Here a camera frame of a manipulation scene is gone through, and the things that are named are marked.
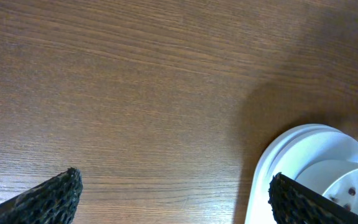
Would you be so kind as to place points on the red beans in bowl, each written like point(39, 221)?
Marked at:
point(343, 196)

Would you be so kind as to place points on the white digital kitchen scale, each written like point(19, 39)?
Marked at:
point(269, 155)

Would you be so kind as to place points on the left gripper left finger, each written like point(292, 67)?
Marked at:
point(54, 201)

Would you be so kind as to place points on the white bowl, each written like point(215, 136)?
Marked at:
point(320, 161)

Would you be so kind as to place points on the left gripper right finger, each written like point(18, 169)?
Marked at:
point(293, 203)

